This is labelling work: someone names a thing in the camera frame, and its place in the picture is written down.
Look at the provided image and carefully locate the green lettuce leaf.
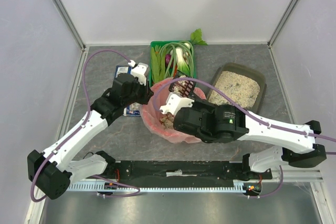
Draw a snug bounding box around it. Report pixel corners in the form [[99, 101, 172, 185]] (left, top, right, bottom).
[[150, 47, 165, 84]]

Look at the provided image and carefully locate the dark translucent litter box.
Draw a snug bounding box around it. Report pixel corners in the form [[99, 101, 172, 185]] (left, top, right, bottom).
[[211, 62, 267, 114]]

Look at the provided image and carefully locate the purple onion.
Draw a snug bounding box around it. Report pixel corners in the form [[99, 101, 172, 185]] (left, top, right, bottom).
[[165, 54, 171, 66]]

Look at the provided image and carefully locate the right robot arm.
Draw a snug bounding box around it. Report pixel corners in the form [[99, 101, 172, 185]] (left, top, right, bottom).
[[173, 100, 327, 175]]

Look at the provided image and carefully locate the orange carrot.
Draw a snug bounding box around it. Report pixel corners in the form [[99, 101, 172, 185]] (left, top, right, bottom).
[[172, 65, 177, 77]]

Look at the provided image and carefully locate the green vegetable tray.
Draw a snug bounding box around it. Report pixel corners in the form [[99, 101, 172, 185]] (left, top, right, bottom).
[[149, 41, 196, 86]]

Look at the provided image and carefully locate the green leaf sprig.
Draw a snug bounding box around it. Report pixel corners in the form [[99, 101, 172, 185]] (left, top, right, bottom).
[[190, 28, 207, 45]]

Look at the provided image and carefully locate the purple cable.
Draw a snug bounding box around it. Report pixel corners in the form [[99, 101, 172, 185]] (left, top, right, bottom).
[[30, 49, 141, 203], [153, 77, 336, 199]]

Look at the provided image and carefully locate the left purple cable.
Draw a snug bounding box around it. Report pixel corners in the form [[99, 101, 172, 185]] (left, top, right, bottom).
[[30, 49, 141, 203]]

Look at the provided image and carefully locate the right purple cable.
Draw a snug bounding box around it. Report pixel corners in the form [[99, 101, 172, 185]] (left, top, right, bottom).
[[153, 77, 336, 199]]

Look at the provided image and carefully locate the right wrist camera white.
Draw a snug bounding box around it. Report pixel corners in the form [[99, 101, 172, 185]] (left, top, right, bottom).
[[160, 92, 194, 116]]

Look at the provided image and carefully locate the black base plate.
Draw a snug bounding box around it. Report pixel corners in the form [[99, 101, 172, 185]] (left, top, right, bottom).
[[100, 161, 272, 188]]

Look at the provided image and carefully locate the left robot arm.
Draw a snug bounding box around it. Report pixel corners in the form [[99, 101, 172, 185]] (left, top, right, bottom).
[[27, 72, 153, 202]]

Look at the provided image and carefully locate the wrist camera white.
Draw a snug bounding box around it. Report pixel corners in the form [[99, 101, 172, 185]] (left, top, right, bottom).
[[128, 60, 150, 85], [160, 92, 194, 116]]

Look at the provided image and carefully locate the white bok choy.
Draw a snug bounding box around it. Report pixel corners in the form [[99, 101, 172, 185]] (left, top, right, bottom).
[[167, 41, 193, 77]]

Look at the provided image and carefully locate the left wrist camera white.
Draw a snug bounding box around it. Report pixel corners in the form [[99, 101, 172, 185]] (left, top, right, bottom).
[[128, 60, 150, 85]]

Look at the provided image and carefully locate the green long beans bundle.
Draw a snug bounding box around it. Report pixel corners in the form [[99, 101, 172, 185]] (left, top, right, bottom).
[[159, 41, 195, 79]]

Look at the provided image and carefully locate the white cable duct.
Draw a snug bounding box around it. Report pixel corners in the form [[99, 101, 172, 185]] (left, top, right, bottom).
[[67, 179, 251, 193]]

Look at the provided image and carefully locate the black litter scoop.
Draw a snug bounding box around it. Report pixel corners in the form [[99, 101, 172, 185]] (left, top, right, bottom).
[[169, 80, 196, 98]]

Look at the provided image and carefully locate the blue Doritos chip bag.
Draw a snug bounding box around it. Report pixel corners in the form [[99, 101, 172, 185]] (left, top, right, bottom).
[[114, 66, 141, 116]]

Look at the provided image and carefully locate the pink plastic bag liner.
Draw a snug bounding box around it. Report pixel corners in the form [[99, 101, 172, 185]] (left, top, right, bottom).
[[140, 77, 208, 144]]

